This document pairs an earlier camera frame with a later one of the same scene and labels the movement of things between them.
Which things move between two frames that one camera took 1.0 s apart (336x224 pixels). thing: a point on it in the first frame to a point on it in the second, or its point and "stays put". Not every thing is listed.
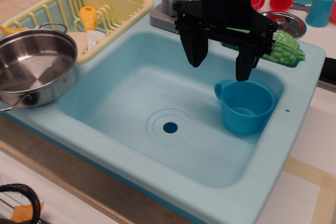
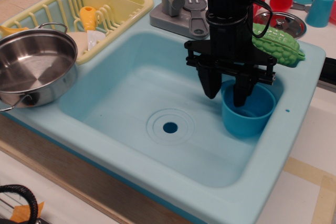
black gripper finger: (245, 62) to (243, 87)
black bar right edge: (328, 73) stays put
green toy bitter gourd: (286, 51) stays put
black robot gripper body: (224, 13) to (232, 21)
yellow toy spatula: (5, 31) stays put
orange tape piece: (23, 213) stays put
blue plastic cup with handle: (245, 105) stays put
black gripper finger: (196, 45) to (211, 81)
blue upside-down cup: (319, 12) stays put
